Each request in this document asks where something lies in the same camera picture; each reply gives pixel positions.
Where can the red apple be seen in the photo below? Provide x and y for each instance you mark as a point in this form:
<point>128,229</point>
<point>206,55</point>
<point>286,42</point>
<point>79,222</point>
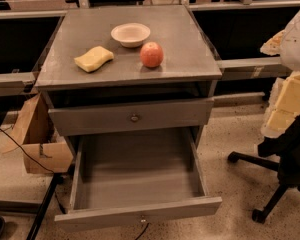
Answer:
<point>151,54</point>

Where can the white bowl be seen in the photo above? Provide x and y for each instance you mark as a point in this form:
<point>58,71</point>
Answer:
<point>130,35</point>

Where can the grey open middle drawer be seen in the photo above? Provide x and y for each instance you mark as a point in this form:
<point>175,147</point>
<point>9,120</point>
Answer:
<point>136,178</point>

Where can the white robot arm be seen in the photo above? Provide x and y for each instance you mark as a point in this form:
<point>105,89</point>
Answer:
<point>290,45</point>

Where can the black office chair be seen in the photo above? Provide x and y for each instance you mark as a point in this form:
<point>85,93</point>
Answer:
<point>282,155</point>

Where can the yellow sponge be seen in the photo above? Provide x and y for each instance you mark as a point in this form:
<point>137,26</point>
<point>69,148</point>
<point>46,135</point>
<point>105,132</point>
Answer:
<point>94,59</point>

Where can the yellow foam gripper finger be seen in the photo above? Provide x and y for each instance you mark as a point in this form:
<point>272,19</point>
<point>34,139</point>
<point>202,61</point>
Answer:
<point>284,106</point>
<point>272,46</point>

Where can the grey top drawer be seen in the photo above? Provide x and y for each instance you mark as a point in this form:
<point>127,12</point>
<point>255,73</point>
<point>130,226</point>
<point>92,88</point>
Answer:
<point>131,116</point>

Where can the cardboard box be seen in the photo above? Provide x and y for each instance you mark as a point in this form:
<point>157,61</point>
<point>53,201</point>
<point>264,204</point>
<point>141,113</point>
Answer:
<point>45,150</point>

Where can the grey drawer cabinet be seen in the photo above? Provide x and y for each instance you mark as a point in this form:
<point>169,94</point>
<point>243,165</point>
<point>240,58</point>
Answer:
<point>188,69</point>

